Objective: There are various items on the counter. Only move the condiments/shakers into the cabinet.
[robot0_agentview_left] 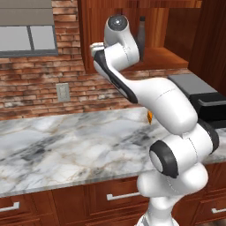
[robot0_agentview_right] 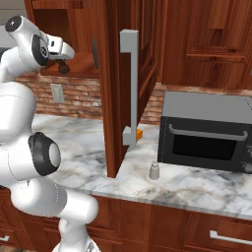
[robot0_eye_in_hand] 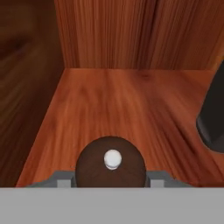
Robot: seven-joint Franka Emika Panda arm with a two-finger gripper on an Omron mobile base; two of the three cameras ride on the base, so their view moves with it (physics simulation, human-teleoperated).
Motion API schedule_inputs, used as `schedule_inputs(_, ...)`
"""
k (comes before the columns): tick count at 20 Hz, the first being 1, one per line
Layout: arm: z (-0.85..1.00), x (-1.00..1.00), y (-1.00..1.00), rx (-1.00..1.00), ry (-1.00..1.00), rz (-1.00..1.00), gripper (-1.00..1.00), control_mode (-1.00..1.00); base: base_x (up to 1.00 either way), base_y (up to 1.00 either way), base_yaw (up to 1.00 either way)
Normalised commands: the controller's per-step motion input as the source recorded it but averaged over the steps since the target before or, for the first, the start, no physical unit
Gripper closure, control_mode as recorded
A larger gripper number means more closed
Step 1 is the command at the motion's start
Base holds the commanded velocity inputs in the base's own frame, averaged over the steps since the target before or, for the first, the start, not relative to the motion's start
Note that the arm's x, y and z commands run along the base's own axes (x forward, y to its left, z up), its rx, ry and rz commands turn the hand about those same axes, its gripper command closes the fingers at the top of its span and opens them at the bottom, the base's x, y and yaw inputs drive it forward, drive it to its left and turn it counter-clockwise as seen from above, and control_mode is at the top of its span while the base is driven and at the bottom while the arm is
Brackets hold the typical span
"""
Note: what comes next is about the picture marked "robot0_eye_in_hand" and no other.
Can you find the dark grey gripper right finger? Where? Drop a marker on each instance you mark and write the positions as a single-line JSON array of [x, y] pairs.
[[160, 180]]

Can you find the black round container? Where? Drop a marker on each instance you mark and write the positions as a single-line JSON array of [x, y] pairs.
[[213, 116]]

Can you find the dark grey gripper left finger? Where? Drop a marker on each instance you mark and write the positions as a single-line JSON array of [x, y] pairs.
[[62, 180]]

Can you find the wooden cabinet interior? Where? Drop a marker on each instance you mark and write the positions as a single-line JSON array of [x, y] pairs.
[[116, 73]]

